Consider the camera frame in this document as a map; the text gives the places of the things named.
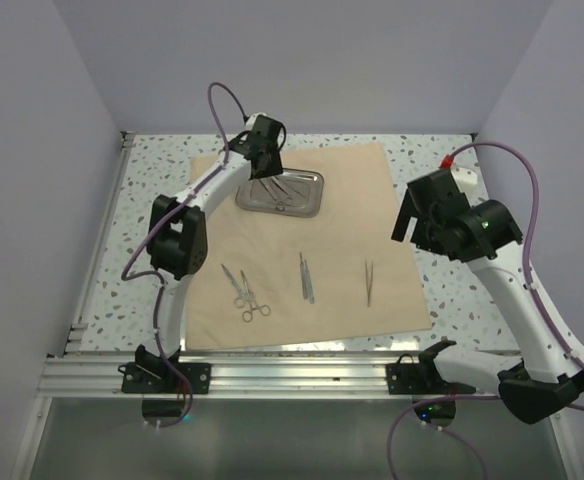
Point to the beige surgical wrap cloth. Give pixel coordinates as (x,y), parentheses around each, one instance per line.
(354,224)

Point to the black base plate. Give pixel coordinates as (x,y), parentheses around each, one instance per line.
(417,376)
(138,381)

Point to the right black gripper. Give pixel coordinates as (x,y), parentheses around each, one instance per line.
(408,211)

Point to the steel tweezers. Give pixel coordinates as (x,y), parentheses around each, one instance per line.
(369,272)

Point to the steel scalpel handle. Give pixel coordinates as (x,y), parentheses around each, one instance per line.
(303,276)
(311,298)

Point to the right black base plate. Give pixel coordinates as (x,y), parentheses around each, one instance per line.
(417,376)

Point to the aluminium mounting rail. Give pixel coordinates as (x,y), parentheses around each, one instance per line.
(262,375)

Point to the small steel scissors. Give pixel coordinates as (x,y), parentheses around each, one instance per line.
(240,298)

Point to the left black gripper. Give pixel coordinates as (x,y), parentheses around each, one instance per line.
(274,166)

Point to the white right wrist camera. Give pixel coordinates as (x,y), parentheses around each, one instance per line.
(467,180)

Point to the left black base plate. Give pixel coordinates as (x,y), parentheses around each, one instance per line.
(138,381)

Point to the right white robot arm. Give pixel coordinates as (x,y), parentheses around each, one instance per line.
(547,375)

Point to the steel forceps with ring handles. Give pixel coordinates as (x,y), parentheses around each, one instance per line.
(249,304)

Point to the stainless steel instrument tray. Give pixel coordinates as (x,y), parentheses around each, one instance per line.
(294,193)

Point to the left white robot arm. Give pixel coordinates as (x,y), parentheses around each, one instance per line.
(177,241)

